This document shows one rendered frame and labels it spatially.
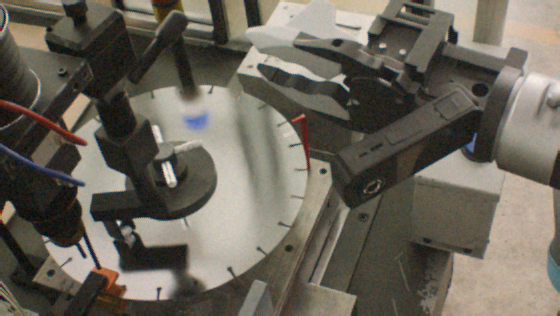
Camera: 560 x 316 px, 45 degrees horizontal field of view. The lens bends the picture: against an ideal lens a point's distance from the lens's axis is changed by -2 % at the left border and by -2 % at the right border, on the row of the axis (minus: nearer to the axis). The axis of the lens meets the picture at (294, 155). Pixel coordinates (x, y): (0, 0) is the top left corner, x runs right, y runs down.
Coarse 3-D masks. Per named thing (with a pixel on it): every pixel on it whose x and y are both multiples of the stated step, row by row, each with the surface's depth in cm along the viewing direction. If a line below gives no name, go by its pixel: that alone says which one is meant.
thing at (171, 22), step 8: (168, 16) 60; (176, 16) 60; (184, 16) 61; (168, 24) 60; (176, 24) 60; (184, 24) 61; (160, 32) 59; (168, 32) 60; (176, 32) 60; (160, 40) 59; (168, 40) 60; (176, 40) 60; (152, 48) 59; (160, 48) 59; (144, 56) 59; (152, 56) 59; (136, 64) 58; (144, 64) 58; (136, 72) 58; (144, 72) 58; (136, 80) 58
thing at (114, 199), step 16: (144, 176) 70; (112, 192) 74; (128, 192) 74; (144, 192) 71; (160, 192) 74; (96, 208) 73; (112, 208) 73; (128, 208) 73; (144, 208) 73; (160, 208) 73; (112, 224) 75; (128, 224) 78
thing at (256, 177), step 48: (144, 96) 94; (192, 96) 93; (240, 96) 92; (96, 144) 88; (240, 144) 86; (288, 144) 86; (96, 192) 83; (240, 192) 81; (288, 192) 81; (48, 240) 79; (96, 240) 78; (144, 240) 78; (192, 240) 77; (240, 240) 77; (144, 288) 74; (192, 288) 73
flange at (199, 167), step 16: (176, 144) 86; (192, 160) 84; (208, 160) 84; (160, 176) 81; (176, 176) 80; (192, 176) 82; (208, 176) 82; (176, 192) 81; (192, 192) 81; (208, 192) 81; (176, 208) 79; (192, 208) 80
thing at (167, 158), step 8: (152, 128) 82; (160, 136) 82; (160, 144) 80; (168, 144) 80; (184, 144) 80; (192, 144) 80; (200, 144) 80; (160, 152) 79; (168, 152) 79; (176, 152) 80; (184, 152) 80; (152, 160) 79; (160, 160) 79; (168, 160) 79; (176, 160) 81; (160, 168) 80; (168, 168) 78; (176, 168) 81; (168, 176) 77; (168, 184) 77; (176, 184) 77
